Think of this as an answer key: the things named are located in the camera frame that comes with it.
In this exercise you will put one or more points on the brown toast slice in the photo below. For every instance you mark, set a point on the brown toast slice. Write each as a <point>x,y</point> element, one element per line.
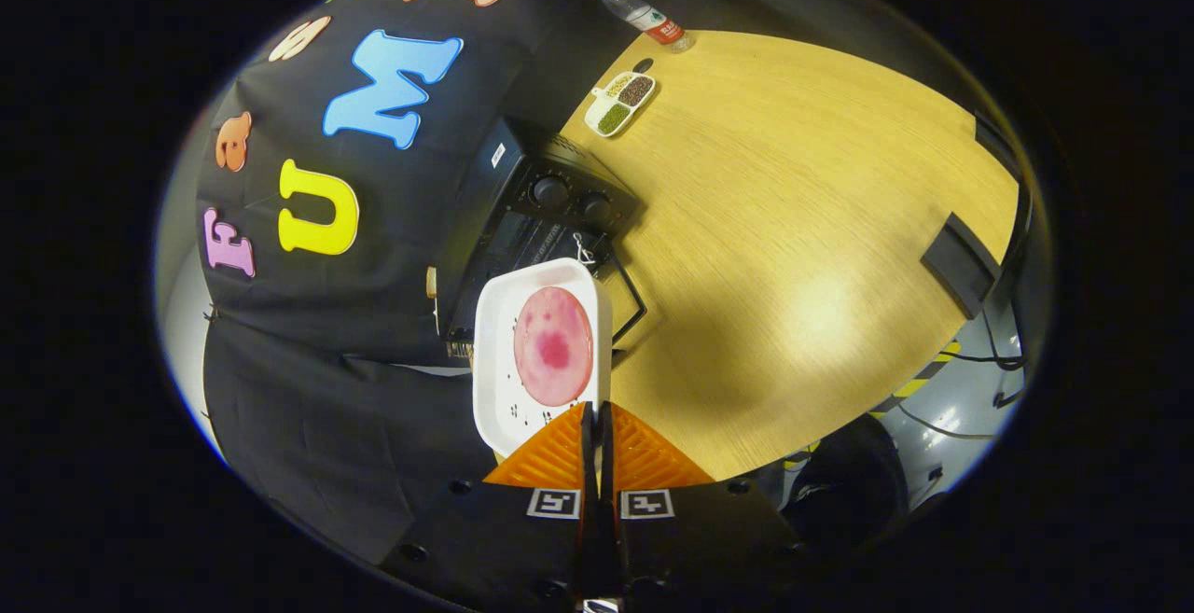
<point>431,282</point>

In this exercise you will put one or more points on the black toaster oven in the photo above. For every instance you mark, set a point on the black toaster oven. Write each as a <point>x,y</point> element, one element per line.
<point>508,240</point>

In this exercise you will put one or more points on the white divided bean dish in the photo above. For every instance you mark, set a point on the white divided bean dish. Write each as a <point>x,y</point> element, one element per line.
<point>616,114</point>

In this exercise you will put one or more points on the white food tray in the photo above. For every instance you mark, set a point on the white food tray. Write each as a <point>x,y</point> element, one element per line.
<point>494,361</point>

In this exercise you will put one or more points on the clear plastic water bottle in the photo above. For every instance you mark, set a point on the clear plastic water bottle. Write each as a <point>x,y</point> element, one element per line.
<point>653,23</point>

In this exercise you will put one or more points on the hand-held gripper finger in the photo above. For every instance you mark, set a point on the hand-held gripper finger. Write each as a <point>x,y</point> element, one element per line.
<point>606,454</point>
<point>589,454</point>

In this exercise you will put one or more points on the dark rounded object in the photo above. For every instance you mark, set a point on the dark rounded object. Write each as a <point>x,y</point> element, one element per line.
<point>849,482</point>

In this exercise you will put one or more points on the pink ham slice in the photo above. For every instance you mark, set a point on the pink ham slice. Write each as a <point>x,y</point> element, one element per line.
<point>555,347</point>

